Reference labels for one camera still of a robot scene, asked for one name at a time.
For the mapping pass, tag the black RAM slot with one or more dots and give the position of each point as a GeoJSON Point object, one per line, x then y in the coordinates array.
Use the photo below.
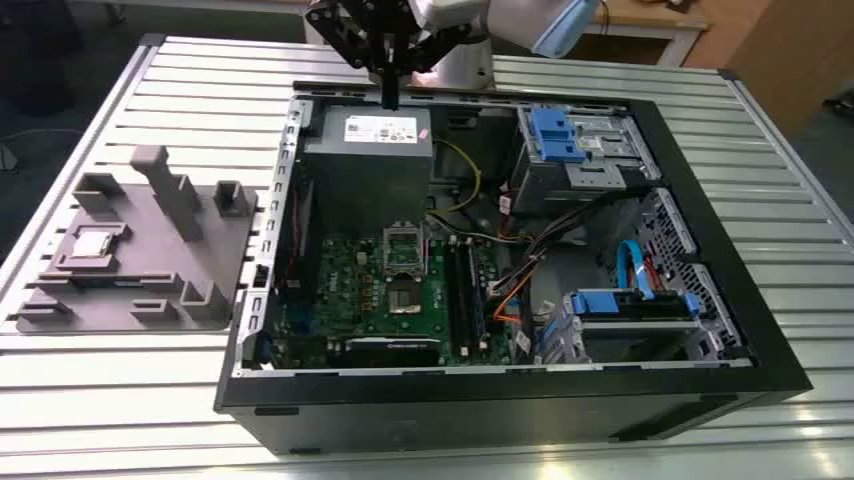
{"type": "Point", "coordinates": [480, 295]}
{"type": "Point", "coordinates": [472, 295]}

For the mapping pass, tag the small blue case clip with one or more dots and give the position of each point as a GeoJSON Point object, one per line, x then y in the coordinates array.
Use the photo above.
{"type": "Point", "coordinates": [434, 202]}

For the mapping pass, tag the blue expansion card latch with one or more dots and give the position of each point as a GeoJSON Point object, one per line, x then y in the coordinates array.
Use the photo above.
{"type": "Point", "coordinates": [264, 349]}

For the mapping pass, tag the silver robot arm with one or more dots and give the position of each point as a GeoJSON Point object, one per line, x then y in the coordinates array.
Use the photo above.
{"type": "Point", "coordinates": [467, 65]}

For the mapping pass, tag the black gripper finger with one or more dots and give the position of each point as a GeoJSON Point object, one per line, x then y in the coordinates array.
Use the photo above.
{"type": "Point", "coordinates": [334, 27]}
{"type": "Point", "coordinates": [440, 47]}

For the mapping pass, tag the wooden cabinet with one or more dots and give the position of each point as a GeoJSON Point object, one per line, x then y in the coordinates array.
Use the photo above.
{"type": "Point", "coordinates": [787, 50]}

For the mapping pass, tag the blue drive bay latch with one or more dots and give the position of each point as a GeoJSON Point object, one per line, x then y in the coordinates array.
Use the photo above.
{"type": "Point", "coordinates": [554, 135]}

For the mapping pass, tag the silver CPU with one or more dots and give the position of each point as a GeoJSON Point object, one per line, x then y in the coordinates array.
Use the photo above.
{"type": "Point", "coordinates": [95, 245]}

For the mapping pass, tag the wooden desk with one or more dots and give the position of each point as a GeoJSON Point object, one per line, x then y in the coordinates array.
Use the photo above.
{"type": "Point", "coordinates": [641, 20]}

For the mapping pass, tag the black table corner cap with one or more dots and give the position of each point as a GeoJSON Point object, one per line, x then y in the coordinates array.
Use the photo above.
{"type": "Point", "coordinates": [727, 75]}
{"type": "Point", "coordinates": [152, 39]}

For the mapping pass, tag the hard disk in blue carrier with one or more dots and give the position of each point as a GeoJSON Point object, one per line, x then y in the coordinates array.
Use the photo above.
{"type": "Point", "coordinates": [594, 303]}

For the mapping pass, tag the green motherboard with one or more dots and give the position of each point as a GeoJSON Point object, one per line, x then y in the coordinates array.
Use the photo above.
{"type": "Point", "coordinates": [347, 280]}

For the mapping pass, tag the metal locking lever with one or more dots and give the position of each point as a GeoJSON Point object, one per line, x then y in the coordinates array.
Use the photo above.
{"type": "Point", "coordinates": [424, 252]}

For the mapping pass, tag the metal disk bay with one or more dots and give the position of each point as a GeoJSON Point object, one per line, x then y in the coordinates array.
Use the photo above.
{"type": "Point", "coordinates": [717, 342]}

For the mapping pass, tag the blue board connector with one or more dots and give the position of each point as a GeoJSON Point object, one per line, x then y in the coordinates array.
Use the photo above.
{"type": "Point", "coordinates": [302, 320]}

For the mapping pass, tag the CPU socket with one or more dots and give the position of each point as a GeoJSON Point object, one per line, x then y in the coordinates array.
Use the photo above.
{"type": "Point", "coordinates": [403, 298]}

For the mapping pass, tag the black graphics card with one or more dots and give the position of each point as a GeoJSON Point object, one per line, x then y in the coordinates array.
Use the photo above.
{"type": "Point", "coordinates": [394, 350]}

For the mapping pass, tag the metal drive cage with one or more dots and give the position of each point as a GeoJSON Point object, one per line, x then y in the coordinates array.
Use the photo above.
{"type": "Point", "coordinates": [600, 175]}

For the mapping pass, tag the black PC case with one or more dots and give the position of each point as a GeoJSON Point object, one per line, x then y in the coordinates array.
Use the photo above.
{"type": "Point", "coordinates": [467, 415]}

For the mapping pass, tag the grey power supply unit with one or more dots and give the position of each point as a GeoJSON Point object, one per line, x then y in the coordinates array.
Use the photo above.
{"type": "Point", "coordinates": [374, 190]}

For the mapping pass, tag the grey parts rack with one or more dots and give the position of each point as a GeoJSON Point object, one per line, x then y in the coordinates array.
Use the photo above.
{"type": "Point", "coordinates": [167, 260]}

